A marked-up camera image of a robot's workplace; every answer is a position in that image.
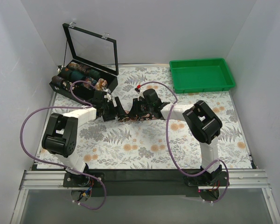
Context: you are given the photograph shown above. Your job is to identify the black floral necktie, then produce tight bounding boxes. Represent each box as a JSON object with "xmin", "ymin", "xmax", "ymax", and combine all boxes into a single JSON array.
[{"xmin": 117, "ymin": 112, "xmax": 162, "ymax": 122}]

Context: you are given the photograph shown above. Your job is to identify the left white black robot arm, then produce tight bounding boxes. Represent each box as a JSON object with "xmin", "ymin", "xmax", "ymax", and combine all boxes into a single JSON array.
[{"xmin": 42, "ymin": 91, "xmax": 125, "ymax": 187}]

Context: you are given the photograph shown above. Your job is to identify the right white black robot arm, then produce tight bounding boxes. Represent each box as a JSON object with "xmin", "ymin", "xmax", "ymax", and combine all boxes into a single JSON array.
[{"xmin": 128, "ymin": 86, "xmax": 223, "ymax": 185}]

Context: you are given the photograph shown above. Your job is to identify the rolled cream red tie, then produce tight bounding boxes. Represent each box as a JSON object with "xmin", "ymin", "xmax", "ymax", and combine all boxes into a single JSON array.
[{"xmin": 95, "ymin": 78, "xmax": 108, "ymax": 91}]

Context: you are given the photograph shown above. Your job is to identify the rolled navy floral tie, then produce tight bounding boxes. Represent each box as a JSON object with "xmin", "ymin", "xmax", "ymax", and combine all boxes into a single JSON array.
[{"xmin": 82, "ymin": 77, "xmax": 97, "ymax": 89}]

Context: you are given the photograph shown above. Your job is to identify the rolled dark green tie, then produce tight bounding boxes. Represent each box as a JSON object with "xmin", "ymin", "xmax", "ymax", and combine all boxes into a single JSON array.
[{"xmin": 85, "ymin": 68, "xmax": 101, "ymax": 80}]

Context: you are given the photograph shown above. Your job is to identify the black tie display box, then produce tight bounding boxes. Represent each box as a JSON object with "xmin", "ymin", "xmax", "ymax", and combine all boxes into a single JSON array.
[{"xmin": 49, "ymin": 22, "xmax": 119, "ymax": 101}]

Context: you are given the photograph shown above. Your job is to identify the rolled teal tie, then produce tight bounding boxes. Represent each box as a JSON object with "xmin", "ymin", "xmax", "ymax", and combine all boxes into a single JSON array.
[{"xmin": 70, "ymin": 70, "xmax": 85, "ymax": 82}]

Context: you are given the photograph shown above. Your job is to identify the rolled black floral tie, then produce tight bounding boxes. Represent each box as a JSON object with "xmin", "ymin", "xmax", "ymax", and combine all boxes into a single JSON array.
[{"xmin": 61, "ymin": 79, "xmax": 78, "ymax": 92}]

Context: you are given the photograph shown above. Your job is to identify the rolled brown patterned tie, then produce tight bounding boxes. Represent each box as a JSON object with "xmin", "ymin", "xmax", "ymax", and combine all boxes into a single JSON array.
[{"xmin": 68, "ymin": 62, "xmax": 89, "ymax": 73}]

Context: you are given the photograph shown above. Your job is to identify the rolled dark purple tie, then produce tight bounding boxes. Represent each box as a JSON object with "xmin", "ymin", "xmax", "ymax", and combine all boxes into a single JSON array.
[{"xmin": 51, "ymin": 76, "xmax": 63, "ymax": 87}]

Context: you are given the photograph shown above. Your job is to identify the green plastic tray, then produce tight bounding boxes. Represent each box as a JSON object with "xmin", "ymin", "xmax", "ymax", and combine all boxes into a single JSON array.
[{"xmin": 169, "ymin": 58, "xmax": 236, "ymax": 94}]

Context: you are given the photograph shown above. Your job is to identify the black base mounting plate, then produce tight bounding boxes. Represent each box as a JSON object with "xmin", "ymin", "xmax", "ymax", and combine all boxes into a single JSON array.
[{"xmin": 63, "ymin": 169, "xmax": 229, "ymax": 200}]

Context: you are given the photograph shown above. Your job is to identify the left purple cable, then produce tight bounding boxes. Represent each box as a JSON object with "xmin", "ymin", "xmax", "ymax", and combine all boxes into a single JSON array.
[{"xmin": 21, "ymin": 80, "xmax": 108, "ymax": 210}]

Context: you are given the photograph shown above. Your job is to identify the purple cable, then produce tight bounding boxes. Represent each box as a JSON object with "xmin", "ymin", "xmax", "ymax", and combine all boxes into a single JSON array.
[
  {"xmin": 21, "ymin": 80, "xmax": 108, "ymax": 210},
  {"xmin": 134, "ymin": 81, "xmax": 230, "ymax": 204}
]

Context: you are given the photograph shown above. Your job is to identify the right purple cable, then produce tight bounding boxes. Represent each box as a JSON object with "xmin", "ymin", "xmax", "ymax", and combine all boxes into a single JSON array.
[{"xmin": 134, "ymin": 81, "xmax": 230, "ymax": 204}]

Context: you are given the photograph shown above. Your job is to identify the aluminium frame rail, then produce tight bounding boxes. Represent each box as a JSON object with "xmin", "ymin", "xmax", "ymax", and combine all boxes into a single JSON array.
[{"xmin": 11, "ymin": 169, "xmax": 280, "ymax": 224}]

